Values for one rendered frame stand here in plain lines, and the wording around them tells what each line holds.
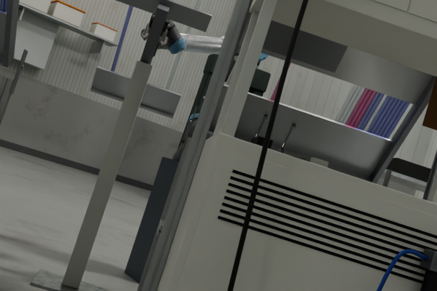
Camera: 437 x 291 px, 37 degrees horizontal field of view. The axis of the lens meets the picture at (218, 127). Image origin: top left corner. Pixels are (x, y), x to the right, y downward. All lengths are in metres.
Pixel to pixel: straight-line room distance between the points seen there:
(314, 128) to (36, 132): 9.77
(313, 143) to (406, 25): 0.93
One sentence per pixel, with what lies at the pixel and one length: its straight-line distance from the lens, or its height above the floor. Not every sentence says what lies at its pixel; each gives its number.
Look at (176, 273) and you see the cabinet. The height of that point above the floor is 0.28.
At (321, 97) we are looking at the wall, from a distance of 10.25.
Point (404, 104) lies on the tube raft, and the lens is 2.38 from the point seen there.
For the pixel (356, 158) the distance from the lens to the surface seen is 2.51.
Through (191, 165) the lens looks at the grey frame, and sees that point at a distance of 1.92.
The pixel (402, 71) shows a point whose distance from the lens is 2.29.
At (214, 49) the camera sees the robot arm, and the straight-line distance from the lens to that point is 2.92.
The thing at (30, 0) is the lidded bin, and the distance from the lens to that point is 11.22.
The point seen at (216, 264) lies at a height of 0.33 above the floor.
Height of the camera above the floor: 0.50
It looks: 5 degrees up
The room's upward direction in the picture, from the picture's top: 18 degrees clockwise
